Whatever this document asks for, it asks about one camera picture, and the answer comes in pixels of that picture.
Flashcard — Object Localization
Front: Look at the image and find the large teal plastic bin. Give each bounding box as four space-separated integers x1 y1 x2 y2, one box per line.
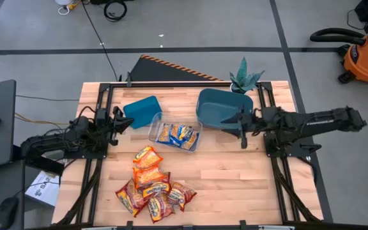
195 88 254 130

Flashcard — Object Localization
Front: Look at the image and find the black box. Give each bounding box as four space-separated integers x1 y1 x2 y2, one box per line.
89 0 134 5

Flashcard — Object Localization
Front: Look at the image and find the clear plastic container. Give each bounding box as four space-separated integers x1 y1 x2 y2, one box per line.
148 111 203 153

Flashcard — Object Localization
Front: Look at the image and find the black vacuum hose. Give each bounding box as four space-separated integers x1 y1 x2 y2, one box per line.
309 27 367 46

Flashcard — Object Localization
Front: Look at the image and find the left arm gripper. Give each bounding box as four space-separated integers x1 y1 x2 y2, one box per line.
95 106 135 146

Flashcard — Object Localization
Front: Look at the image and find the teal potted succulent plant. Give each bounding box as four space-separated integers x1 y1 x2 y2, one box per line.
229 56 266 95

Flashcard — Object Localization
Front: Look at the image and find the coiled black cable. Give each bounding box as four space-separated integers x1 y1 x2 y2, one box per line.
103 1 128 22

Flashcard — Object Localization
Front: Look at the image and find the black computer mouse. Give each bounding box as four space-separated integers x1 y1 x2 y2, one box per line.
0 196 19 230

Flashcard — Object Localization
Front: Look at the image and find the white printed booklet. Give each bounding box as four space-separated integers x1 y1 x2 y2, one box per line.
25 170 61 208

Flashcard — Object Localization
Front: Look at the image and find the long black floor cable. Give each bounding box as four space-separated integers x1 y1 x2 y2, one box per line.
80 0 123 82

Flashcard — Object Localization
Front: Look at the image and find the yellow cable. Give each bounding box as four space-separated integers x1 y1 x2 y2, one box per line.
14 112 75 126

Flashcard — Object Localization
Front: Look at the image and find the thin black cable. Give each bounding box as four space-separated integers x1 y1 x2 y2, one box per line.
346 8 368 31

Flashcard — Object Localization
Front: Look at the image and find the black aluminium table frame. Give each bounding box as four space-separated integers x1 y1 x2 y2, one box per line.
52 81 325 230

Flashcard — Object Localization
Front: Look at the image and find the red Maruchan noodle pack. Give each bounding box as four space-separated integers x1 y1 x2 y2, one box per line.
142 181 171 201
115 179 148 218
167 181 197 212
148 193 175 224

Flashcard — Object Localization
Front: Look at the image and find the blue plastic tray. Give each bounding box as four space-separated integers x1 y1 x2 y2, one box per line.
122 95 164 130

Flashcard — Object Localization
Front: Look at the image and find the orange shop vacuum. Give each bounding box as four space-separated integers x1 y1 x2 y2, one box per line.
337 21 368 93

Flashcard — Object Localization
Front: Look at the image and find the black mat orange striped edge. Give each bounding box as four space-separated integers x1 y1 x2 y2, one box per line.
129 54 224 82

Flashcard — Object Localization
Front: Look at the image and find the thin grey cable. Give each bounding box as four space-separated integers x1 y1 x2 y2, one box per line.
15 95 80 102

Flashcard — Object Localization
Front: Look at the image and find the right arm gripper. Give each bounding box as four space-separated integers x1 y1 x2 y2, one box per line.
220 105 270 150

